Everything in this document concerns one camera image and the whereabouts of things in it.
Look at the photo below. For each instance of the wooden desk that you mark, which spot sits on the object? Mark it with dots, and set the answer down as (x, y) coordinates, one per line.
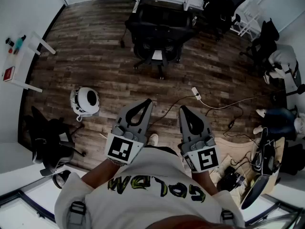
(238, 149)

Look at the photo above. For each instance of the person's black trousers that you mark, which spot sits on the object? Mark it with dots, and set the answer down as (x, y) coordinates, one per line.
(166, 150)

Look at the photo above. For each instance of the white metal rack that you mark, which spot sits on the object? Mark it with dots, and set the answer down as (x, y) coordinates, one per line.
(247, 25)

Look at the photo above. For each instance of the black tripod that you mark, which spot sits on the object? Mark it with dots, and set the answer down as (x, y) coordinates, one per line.
(300, 89)

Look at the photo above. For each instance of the black camera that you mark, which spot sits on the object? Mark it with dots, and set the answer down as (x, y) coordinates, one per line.
(230, 179)

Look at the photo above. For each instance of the black power adapter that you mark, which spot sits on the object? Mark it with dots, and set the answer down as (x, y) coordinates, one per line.
(231, 125)
(122, 44)

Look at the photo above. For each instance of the person's left white shoe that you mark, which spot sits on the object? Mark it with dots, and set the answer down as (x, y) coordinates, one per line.
(153, 139)

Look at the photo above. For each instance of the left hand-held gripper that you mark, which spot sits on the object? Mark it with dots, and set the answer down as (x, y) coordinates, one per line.
(120, 149)

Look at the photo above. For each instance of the black mesh office chair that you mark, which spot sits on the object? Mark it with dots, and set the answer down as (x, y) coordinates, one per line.
(224, 1)

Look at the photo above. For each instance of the white side table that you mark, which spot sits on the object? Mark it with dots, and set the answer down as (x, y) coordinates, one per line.
(21, 63)

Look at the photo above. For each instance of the person's right forearm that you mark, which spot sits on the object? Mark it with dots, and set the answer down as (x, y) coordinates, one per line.
(202, 182)

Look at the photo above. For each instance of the white power strip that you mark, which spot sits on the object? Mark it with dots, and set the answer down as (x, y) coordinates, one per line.
(196, 93)

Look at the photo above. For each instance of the black smartphone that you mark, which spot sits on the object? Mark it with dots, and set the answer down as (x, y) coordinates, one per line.
(223, 17)

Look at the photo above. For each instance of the teal bottle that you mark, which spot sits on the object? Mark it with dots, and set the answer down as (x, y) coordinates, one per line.
(19, 44)

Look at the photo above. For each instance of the person's left forearm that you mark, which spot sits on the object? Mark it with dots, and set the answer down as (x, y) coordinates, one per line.
(100, 175)

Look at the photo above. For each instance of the person's white printed t-shirt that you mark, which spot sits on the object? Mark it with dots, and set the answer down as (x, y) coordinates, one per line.
(152, 175)

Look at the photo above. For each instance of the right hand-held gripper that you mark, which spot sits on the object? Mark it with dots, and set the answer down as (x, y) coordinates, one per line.
(205, 160)

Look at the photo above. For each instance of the black round disc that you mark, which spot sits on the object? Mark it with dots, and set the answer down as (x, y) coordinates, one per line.
(255, 192)

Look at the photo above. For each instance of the red box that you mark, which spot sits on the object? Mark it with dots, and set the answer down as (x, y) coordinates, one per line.
(9, 73)

